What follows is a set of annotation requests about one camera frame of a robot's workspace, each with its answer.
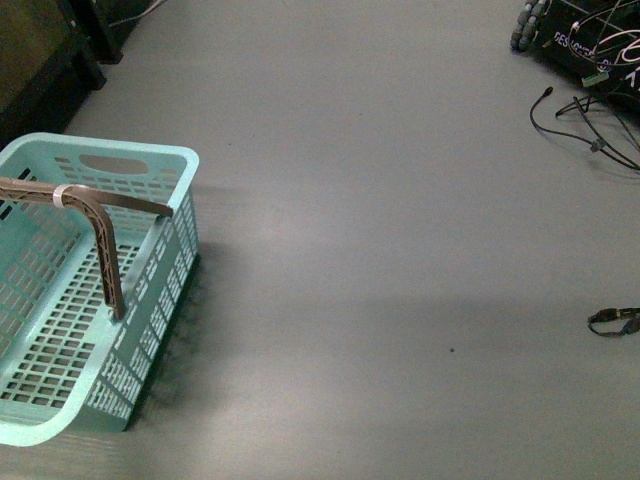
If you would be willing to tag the brown basket handle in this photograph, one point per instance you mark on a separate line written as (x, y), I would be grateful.
(90, 203)

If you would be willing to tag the light blue plastic basket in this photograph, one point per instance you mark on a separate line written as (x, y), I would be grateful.
(66, 363)

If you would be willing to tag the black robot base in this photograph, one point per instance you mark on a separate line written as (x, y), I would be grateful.
(597, 41)

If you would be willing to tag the dark cabinet furniture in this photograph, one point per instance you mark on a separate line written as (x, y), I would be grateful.
(51, 57)

